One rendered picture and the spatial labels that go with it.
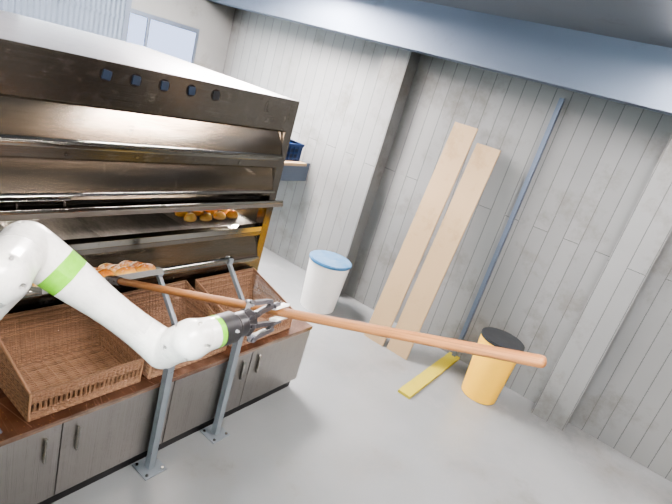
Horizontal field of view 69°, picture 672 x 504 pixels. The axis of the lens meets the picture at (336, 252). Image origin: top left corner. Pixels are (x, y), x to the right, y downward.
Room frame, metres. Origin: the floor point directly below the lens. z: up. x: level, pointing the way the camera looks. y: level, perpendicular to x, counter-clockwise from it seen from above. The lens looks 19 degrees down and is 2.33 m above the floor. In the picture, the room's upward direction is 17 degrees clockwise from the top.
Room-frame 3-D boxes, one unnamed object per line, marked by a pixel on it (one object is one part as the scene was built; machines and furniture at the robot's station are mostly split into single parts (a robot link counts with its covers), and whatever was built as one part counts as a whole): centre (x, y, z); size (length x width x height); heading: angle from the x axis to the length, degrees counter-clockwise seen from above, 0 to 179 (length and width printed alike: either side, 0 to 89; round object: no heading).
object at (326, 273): (4.87, 0.03, 0.28); 0.46 x 0.46 x 0.57
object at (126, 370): (2.02, 1.13, 0.72); 0.56 x 0.49 x 0.28; 148
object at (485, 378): (4.05, -1.66, 0.31); 0.39 x 0.39 x 0.61
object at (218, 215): (3.38, 1.12, 1.21); 0.61 x 0.48 x 0.06; 58
